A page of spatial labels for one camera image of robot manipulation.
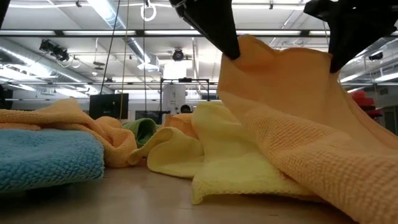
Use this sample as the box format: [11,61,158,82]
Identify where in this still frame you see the blue microfiber towel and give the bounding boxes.
[0,129,105,194]

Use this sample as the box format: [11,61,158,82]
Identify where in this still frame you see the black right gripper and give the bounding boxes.
[303,0,398,74]

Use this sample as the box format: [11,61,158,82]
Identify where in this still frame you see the red storage bins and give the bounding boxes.
[351,90,384,119]

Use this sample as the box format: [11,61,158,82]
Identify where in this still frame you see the black gantry frame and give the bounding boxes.
[160,77,210,125]

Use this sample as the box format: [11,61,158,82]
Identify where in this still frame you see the white machine cabinet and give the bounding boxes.
[162,83,187,116]

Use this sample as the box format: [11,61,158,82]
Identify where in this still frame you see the white hanging cable loop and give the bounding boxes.
[139,0,157,22]

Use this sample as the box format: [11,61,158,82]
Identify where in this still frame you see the green microfiber towel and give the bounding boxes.
[121,117,159,149]

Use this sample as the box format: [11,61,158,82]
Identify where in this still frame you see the black monitor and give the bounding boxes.
[89,92,129,120]

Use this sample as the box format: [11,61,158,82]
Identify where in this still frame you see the yellow microfiber towel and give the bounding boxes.
[129,101,324,205]

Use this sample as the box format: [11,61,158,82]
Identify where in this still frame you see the black hanging cable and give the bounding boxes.
[99,0,121,96]

